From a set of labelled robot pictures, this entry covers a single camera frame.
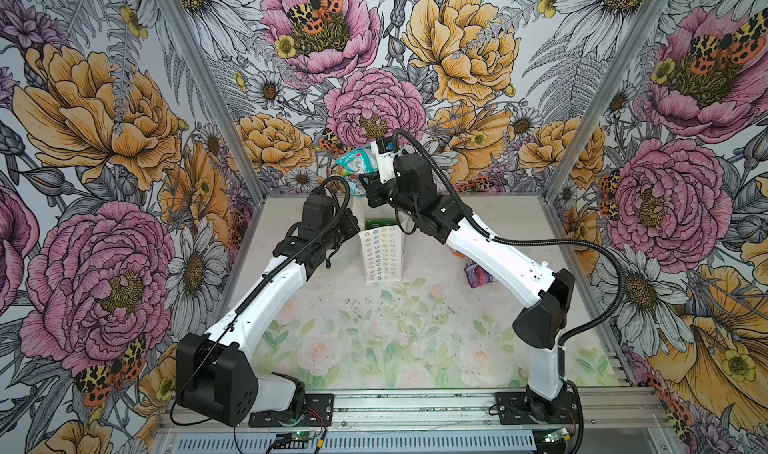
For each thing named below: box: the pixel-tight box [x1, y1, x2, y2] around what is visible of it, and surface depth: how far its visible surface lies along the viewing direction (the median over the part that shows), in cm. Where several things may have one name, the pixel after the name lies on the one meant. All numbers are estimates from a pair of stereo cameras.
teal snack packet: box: [336, 146, 378, 197], surface depth 71 cm
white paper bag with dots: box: [358, 218, 406, 284], surface depth 89 cm
